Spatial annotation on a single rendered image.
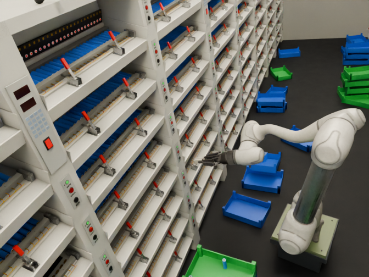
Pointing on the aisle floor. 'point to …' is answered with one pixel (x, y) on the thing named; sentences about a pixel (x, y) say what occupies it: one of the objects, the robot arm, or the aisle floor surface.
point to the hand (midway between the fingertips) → (199, 160)
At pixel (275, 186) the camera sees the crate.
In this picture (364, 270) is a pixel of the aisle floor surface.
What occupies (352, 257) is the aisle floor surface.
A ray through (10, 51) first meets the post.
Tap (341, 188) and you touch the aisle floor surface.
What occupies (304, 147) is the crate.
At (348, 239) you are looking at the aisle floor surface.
